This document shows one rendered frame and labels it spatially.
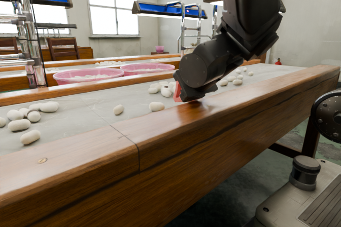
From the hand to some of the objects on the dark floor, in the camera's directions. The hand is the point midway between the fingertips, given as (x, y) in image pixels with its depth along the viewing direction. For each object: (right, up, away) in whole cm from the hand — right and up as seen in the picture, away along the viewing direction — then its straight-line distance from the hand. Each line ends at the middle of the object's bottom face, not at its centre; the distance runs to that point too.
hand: (176, 98), depth 51 cm
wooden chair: (-127, -7, +232) cm, 265 cm away
